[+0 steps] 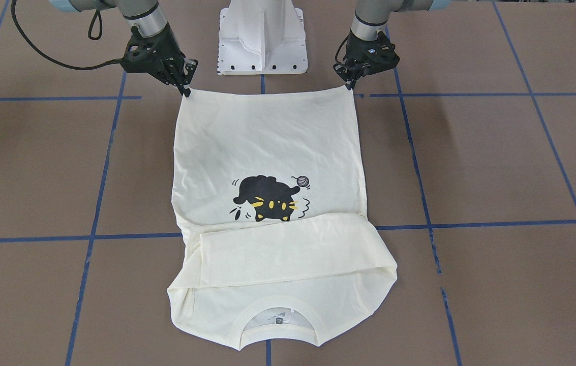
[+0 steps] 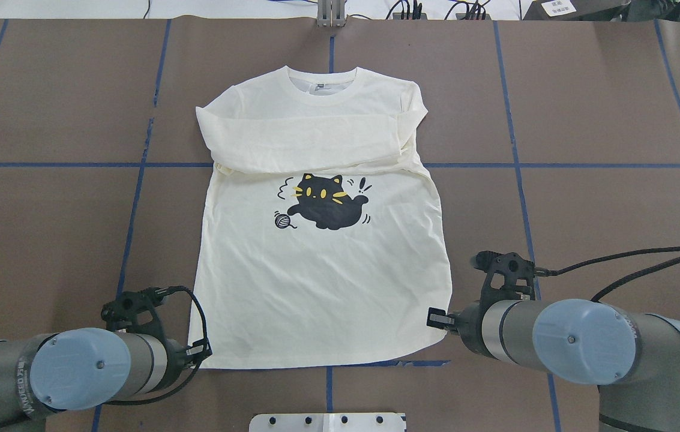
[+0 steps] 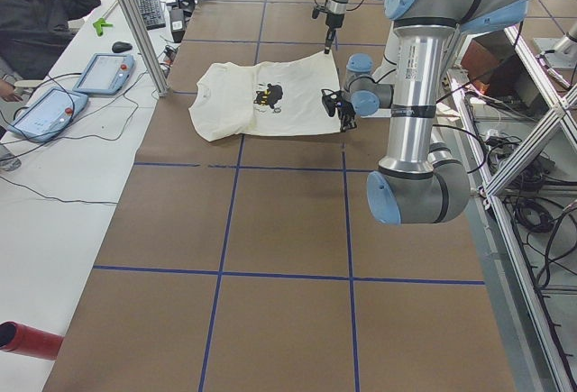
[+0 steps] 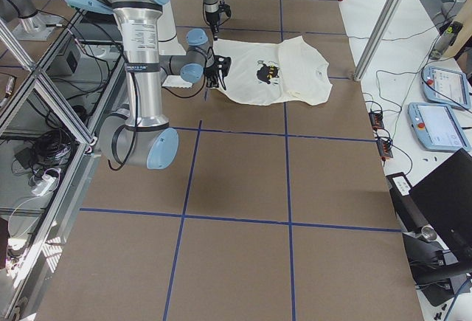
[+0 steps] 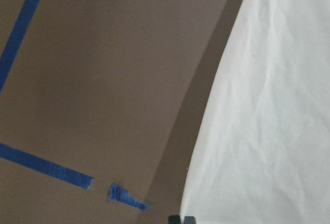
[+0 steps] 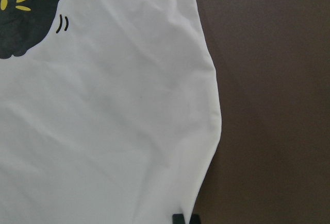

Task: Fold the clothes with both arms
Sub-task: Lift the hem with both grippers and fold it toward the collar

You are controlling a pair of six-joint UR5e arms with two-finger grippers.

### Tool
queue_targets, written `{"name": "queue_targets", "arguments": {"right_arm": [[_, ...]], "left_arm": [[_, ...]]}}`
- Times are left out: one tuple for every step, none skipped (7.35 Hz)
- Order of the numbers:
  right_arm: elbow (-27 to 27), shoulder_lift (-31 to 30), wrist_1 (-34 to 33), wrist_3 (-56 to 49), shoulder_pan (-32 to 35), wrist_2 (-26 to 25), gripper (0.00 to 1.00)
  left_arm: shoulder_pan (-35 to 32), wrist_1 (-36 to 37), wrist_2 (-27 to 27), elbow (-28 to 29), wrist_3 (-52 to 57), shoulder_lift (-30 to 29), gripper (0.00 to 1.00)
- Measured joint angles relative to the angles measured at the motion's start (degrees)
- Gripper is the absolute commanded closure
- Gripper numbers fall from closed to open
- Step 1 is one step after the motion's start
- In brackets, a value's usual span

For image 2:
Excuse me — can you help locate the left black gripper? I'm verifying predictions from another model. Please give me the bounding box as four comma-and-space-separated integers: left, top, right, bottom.
163, 338, 212, 376

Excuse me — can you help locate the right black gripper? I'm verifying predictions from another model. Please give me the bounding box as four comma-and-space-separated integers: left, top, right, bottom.
427, 303, 487, 355

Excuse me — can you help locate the cream long-sleeve cat shirt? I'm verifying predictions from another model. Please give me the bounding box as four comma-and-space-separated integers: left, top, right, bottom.
188, 67, 453, 370

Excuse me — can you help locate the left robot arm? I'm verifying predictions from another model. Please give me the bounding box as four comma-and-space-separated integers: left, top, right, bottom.
0, 328, 211, 431

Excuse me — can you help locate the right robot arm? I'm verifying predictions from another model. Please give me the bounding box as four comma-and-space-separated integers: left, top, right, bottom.
426, 299, 680, 431

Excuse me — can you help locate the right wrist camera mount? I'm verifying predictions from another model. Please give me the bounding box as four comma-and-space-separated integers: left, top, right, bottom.
471, 251, 537, 307

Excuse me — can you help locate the aluminium frame post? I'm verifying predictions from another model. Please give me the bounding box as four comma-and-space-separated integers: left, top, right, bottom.
316, 0, 347, 28

